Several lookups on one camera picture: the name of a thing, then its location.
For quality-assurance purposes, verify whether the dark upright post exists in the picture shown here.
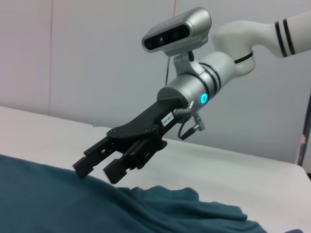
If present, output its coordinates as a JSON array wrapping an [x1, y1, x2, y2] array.
[[295, 89, 311, 168]]

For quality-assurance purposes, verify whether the teal blue printed t-shirt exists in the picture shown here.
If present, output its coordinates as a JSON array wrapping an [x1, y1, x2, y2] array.
[[0, 154, 270, 233]]

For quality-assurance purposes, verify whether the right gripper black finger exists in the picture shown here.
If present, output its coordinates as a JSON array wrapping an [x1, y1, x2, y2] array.
[[72, 137, 122, 180], [103, 139, 146, 184]]

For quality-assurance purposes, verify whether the right arm cable with connector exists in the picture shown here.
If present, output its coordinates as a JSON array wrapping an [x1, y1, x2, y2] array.
[[173, 100, 206, 141]]

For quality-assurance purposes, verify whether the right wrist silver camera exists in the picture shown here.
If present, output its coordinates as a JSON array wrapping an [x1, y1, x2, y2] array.
[[141, 7, 211, 76]]

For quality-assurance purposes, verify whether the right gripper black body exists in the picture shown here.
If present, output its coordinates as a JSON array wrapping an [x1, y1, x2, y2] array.
[[107, 97, 190, 170]]

